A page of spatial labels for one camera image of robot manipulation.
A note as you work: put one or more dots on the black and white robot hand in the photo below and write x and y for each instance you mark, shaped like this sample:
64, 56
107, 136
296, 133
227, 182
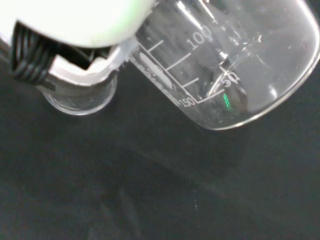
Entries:
75, 20

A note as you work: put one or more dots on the black bench cloth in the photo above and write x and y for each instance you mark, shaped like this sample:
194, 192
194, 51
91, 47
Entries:
150, 187

